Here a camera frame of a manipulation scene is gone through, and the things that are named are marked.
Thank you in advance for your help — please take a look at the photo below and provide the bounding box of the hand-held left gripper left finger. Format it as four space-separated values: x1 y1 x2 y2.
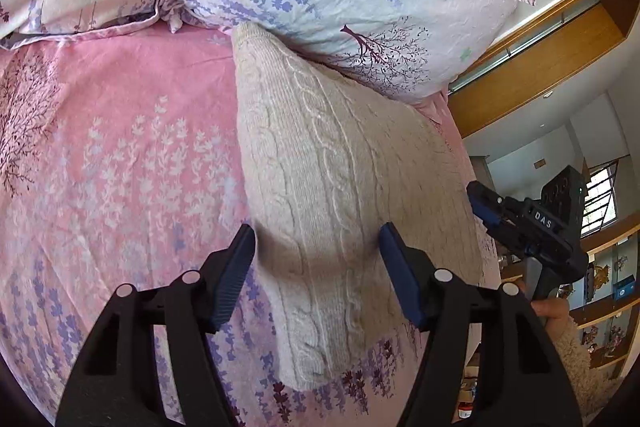
55 223 257 427

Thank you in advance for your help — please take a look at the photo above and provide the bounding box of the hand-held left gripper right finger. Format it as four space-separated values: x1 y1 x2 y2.
378 222 584 427

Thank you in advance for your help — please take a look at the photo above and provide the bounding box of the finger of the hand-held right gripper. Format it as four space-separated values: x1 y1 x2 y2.
466 180 507 210
472 202 521 253

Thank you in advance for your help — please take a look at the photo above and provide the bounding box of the cream cable-knit sweater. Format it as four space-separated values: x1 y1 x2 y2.
231 22 501 392

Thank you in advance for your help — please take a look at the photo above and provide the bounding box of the person's right forearm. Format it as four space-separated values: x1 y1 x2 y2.
542 314 619 414

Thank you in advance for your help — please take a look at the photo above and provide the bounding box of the person's right hand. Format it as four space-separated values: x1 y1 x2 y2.
516 279 570 324

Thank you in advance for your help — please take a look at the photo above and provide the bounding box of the barred window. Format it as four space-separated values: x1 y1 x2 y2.
581 159 622 238

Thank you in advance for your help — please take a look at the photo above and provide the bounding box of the wooden shelf unit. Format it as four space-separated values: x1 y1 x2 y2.
500 212 640 390

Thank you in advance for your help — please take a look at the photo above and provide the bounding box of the blue box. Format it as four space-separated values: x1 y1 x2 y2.
612 275 636 299

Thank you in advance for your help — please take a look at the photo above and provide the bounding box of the wooden framed wardrobe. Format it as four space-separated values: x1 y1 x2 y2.
447 0 632 138

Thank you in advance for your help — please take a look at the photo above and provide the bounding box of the pink floral bedsheet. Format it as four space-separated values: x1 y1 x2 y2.
0 24 503 427

